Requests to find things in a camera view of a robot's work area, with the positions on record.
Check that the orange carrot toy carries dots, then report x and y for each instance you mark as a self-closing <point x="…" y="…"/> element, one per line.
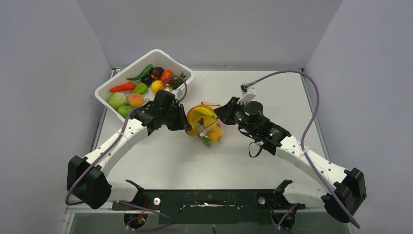
<point x="123" y="87"/>

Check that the dark eggplant toy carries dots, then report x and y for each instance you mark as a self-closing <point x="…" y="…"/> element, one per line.
<point x="156" y="73"/>

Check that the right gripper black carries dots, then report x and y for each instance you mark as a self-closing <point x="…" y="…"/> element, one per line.
<point x="225" y="113"/>

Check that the pineapple toy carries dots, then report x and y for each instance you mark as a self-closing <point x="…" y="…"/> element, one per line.
<point x="176" y="81"/>

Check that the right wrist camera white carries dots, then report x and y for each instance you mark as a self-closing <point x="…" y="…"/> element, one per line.
<point x="248" y="94"/>

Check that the green cucumber toy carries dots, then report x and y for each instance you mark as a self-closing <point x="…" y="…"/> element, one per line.
<point x="145" y="72"/>

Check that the green cabbage toy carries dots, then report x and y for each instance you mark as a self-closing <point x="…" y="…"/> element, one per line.
<point x="117" y="99"/>
<point x="124" y="111"/>

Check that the green mango toy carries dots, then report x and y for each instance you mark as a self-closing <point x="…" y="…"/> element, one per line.
<point x="140" y="89"/>

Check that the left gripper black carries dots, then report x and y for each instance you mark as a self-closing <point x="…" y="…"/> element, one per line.
<point x="182" y="123"/>

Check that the yellow mango toy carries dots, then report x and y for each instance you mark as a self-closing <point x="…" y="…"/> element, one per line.
<point x="209" y="123"/>

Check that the yellow bell pepper toy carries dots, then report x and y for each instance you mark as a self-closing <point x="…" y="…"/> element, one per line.
<point x="214" y="134"/>

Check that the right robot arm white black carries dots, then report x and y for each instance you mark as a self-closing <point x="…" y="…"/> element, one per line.
<point x="344" y="190"/>

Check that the green cabbage toy upper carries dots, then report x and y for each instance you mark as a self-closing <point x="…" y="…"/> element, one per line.
<point x="117" y="99"/>

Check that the white plastic bin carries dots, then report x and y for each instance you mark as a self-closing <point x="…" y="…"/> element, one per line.
<point x="157" y="58"/>

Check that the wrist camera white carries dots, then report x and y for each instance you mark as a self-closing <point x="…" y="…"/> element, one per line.
<point x="179" y="93"/>
<point x="248" y="94"/>

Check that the green cabbage toy lower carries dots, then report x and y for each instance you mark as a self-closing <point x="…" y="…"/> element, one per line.
<point x="124" y="111"/>

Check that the yellow lemon toy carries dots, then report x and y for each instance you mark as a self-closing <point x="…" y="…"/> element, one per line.
<point x="156" y="86"/>

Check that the orange tomato toy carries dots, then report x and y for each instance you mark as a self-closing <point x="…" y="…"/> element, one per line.
<point x="165" y="75"/>

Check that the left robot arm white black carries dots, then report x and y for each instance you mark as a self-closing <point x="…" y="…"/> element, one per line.
<point x="87" y="176"/>

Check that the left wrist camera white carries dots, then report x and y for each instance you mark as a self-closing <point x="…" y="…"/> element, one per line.
<point x="179" y="93"/>

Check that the dark mangosteen toy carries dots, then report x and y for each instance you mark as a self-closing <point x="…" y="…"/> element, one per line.
<point x="147" y="80"/>

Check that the clear zip bag red zipper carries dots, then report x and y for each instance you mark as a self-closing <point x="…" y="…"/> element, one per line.
<point x="214" y="106"/>

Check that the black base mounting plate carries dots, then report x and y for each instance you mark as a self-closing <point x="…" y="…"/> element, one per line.
<point x="261" y="206"/>

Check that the peach toy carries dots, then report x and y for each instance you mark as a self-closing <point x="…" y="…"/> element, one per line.
<point x="136" y="100"/>

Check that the yellow banana bunch toy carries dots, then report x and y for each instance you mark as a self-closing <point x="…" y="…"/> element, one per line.
<point x="197" y="113"/>

